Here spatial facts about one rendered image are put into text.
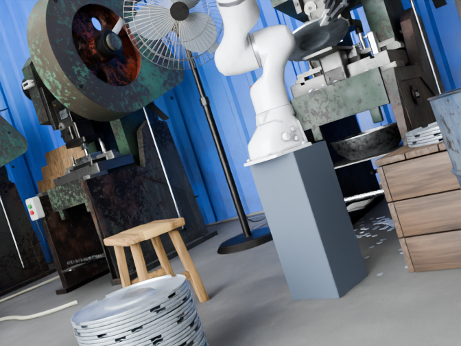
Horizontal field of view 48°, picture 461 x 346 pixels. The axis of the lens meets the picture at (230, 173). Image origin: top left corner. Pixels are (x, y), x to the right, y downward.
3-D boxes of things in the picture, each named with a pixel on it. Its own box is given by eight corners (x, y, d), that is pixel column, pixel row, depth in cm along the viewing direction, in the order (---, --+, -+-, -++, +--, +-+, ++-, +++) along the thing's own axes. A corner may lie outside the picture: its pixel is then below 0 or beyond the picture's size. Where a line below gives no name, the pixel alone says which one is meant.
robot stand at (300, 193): (339, 298, 151) (292, 151, 149) (292, 300, 163) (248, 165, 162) (368, 274, 164) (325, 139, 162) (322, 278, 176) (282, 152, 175)
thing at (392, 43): (401, 47, 213) (394, 22, 213) (363, 61, 222) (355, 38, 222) (405, 47, 218) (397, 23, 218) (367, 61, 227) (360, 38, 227)
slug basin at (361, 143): (401, 148, 207) (394, 124, 207) (325, 169, 226) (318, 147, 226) (420, 136, 235) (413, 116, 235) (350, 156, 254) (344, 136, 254)
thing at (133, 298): (209, 274, 126) (208, 271, 126) (110, 327, 106) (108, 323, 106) (145, 279, 147) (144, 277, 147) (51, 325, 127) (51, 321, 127)
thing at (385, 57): (391, 63, 205) (387, 49, 205) (293, 99, 230) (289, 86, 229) (409, 62, 230) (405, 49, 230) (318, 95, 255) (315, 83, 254)
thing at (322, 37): (267, 60, 210) (266, 58, 211) (316, 63, 228) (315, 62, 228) (312, 13, 189) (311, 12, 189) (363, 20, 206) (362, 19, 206)
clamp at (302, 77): (327, 75, 232) (320, 53, 231) (295, 87, 241) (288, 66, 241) (332, 74, 237) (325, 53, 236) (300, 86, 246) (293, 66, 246)
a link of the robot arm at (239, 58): (255, -3, 143) (193, 20, 146) (278, 68, 160) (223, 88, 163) (250, -20, 151) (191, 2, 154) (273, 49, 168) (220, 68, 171)
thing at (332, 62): (342, 77, 201) (332, 44, 200) (311, 89, 209) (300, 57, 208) (362, 75, 222) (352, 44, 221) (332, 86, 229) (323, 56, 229)
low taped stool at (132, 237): (127, 315, 215) (102, 239, 214) (178, 292, 226) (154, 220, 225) (154, 327, 184) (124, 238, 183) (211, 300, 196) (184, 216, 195)
